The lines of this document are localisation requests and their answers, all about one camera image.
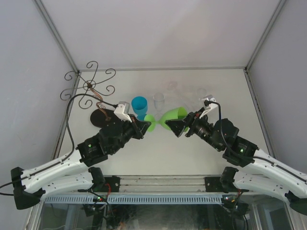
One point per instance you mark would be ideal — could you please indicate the lying clear flute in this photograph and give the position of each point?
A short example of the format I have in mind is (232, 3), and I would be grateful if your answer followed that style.
(196, 95)
(173, 87)

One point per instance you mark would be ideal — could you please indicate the lying clear flute right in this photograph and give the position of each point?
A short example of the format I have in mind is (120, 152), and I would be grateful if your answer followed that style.
(196, 95)

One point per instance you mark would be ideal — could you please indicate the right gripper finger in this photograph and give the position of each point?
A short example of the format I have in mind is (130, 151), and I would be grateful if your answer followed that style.
(177, 126)
(190, 115)

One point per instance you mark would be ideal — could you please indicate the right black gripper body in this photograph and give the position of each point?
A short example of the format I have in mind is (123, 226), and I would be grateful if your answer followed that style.
(197, 126)

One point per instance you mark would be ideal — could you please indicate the green plastic wine glass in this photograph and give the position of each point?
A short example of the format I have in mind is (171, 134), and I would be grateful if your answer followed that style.
(174, 114)

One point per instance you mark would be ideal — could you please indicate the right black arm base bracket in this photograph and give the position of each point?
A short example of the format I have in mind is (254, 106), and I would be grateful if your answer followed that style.
(213, 184)

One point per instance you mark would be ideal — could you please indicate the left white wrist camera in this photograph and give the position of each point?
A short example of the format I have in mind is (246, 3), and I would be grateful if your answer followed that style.
(122, 111)

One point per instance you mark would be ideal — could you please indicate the upright clear champagne flute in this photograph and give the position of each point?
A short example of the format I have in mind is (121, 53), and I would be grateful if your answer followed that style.
(159, 102)

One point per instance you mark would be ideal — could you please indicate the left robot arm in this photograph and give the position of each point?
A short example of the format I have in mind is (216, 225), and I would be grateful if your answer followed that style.
(76, 170)

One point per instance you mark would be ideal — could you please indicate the lying clear flute left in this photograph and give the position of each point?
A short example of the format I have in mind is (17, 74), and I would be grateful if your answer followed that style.
(173, 87)

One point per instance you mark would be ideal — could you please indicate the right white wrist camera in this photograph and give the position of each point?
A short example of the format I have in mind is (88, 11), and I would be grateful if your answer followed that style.
(209, 104)

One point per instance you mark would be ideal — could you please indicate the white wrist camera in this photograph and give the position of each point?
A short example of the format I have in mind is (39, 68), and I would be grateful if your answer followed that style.
(209, 104)
(122, 111)

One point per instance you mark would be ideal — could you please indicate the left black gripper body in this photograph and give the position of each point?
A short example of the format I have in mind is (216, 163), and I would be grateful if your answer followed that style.
(132, 129)

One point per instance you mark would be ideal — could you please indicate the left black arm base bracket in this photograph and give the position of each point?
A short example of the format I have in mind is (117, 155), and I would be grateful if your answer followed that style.
(112, 184)

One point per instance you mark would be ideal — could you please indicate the blue plastic wine glass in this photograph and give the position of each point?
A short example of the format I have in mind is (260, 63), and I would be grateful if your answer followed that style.
(140, 107)

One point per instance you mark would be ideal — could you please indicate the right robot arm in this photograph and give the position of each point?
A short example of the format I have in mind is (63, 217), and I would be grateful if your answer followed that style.
(251, 167)

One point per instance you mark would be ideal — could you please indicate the grey slotted cable duct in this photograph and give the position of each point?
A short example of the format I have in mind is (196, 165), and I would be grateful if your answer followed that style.
(165, 199)

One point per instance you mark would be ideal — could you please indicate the aluminium front rail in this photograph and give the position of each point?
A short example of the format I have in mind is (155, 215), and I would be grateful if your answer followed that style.
(162, 184)

